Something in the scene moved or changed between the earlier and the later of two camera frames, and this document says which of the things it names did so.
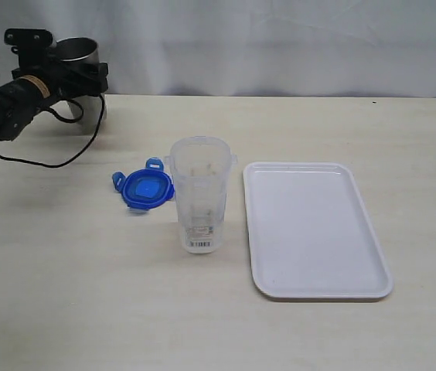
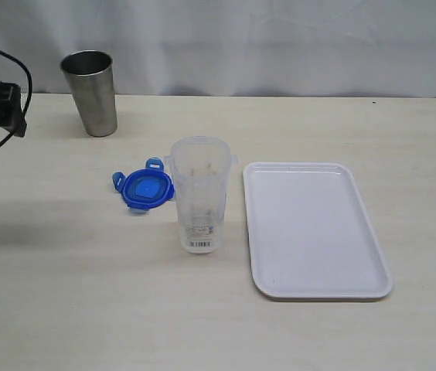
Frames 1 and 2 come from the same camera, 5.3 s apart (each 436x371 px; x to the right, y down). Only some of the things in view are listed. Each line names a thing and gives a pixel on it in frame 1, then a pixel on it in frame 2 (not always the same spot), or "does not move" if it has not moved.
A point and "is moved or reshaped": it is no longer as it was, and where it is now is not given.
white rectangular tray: (311, 234) does not move
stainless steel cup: (93, 108) is moved or reshaped
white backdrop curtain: (247, 48) does not move
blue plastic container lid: (145, 188) does not move
